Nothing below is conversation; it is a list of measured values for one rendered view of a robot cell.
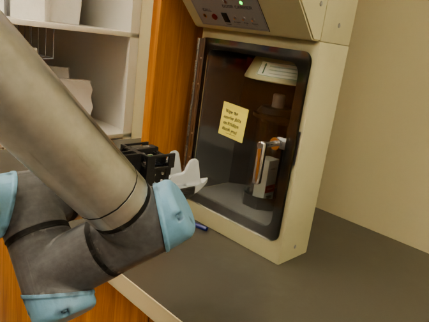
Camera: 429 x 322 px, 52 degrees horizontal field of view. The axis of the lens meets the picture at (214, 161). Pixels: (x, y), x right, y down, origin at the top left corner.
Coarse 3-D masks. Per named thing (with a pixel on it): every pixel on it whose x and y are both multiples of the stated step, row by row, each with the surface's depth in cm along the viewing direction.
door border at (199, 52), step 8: (200, 40) 103; (200, 48) 103; (200, 56) 103; (200, 64) 104; (200, 72) 104; (200, 80) 104; (192, 96) 106; (192, 104) 107; (192, 112) 107; (192, 120) 108; (192, 128) 108; (192, 136) 108; (192, 144) 109; (184, 160) 111
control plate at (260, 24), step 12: (192, 0) 94; (204, 0) 91; (216, 0) 89; (228, 0) 87; (240, 0) 84; (252, 0) 82; (204, 12) 95; (216, 12) 92; (228, 12) 90; (240, 12) 87; (252, 12) 85; (216, 24) 96; (228, 24) 93; (240, 24) 90; (252, 24) 88; (264, 24) 86
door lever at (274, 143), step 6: (276, 138) 90; (258, 144) 87; (264, 144) 87; (270, 144) 89; (276, 144) 90; (258, 150) 88; (264, 150) 88; (258, 156) 88; (264, 156) 88; (258, 162) 88; (258, 168) 88; (258, 174) 89; (252, 180) 90; (258, 180) 89
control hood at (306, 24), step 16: (272, 0) 79; (288, 0) 77; (304, 0) 76; (320, 0) 79; (192, 16) 99; (272, 16) 82; (288, 16) 80; (304, 16) 77; (320, 16) 80; (256, 32) 89; (272, 32) 86; (288, 32) 83; (304, 32) 81; (320, 32) 82
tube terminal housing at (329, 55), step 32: (352, 0) 86; (224, 32) 99; (320, 64) 85; (320, 96) 88; (320, 128) 92; (320, 160) 96; (288, 192) 91; (224, 224) 106; (288, 224) 93; (288, 256) 98
